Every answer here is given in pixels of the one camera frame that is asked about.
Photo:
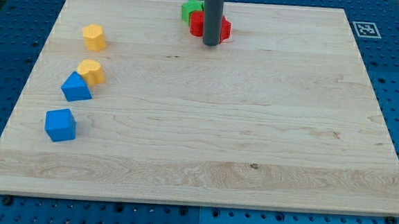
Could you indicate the yellow hexagon block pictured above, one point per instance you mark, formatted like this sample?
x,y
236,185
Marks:
x,y
94,37

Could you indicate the yellow heart block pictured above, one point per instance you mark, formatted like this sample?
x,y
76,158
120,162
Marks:
x,y
91,71

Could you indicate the blue triangular prism block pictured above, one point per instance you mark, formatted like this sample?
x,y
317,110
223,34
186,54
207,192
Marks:
x,y
75,88

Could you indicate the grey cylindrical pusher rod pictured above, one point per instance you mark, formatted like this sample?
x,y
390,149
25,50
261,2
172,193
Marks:
x,y
213,12

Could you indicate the white fiducial marker tag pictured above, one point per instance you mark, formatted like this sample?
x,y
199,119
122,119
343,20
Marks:
x,y
366,29

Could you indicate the green star block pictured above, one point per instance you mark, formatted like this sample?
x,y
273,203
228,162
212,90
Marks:
x,y
190,6

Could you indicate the blue cube block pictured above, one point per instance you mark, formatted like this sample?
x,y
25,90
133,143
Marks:
x,y
60,125

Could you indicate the light wooden board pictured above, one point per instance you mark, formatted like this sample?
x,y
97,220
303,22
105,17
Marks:
x,y
281,116

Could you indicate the red star block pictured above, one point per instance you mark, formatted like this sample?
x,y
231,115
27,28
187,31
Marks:
x,y
196,25

